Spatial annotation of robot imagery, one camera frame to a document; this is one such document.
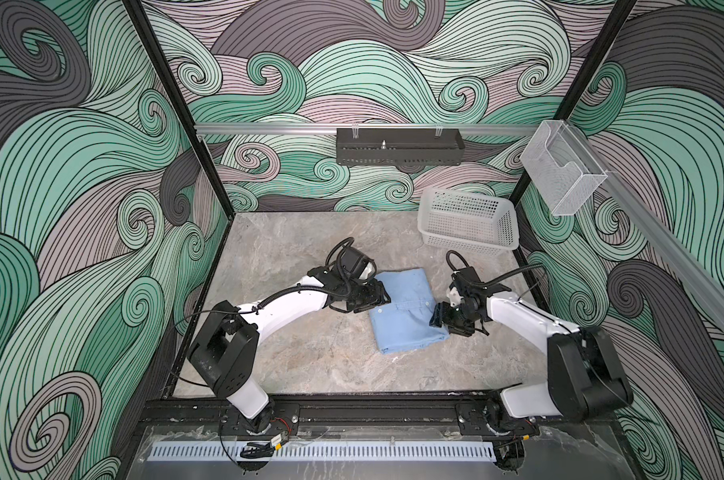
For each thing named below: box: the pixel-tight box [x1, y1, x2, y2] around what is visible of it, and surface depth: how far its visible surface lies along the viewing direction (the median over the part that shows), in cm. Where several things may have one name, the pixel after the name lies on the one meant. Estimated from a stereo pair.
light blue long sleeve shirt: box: [369, 267, 450, 355], surface depth 89 cm
